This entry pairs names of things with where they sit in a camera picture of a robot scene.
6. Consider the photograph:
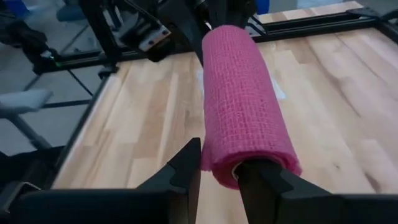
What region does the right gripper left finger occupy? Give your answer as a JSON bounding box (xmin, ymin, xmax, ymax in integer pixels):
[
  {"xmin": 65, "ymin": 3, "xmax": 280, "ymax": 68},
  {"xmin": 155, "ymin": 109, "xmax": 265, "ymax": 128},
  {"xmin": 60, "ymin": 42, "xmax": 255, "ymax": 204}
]
[{"xmin": 0, "ymin": 137, "xmax": 203, "ymax": 224}]

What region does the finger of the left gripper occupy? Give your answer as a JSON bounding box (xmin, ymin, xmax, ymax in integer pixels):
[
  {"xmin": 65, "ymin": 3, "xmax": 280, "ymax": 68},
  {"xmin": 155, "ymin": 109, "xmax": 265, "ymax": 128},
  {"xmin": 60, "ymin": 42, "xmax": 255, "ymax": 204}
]
[{"xmin": 156, "ymin": 0, "xmax": 215, "ymax": 67}]

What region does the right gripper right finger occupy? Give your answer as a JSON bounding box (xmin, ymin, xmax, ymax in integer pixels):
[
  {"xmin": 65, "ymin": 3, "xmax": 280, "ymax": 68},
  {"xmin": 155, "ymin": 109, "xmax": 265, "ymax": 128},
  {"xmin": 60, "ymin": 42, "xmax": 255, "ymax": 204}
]
[{"xmin": 235, "ymin": 159, "xmax": 398, "ymax": 224}]

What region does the pink elastic bandage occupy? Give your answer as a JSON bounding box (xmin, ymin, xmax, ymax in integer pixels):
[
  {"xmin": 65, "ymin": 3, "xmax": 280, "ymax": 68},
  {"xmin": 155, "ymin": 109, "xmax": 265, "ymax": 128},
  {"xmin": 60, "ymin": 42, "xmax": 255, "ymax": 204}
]
[{"xmin": 200, "ymin": 24, "xmax": 303, "ymax": 190}]

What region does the clear plastic bag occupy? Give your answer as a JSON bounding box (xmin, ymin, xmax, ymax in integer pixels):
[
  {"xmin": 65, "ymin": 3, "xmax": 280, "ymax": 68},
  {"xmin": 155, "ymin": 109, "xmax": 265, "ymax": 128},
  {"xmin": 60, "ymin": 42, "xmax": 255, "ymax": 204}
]
[{"xmin": 269, "ymin": 76, "xmax": 287, "ymax": 101}]

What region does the grey stool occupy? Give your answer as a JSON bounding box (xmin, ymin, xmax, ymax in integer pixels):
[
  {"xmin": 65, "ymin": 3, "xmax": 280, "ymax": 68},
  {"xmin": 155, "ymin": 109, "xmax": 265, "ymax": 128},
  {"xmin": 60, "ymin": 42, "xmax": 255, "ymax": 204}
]
[{"xmin": 0, "ymin": 88, "xmax": 54, "ymax": 151}]

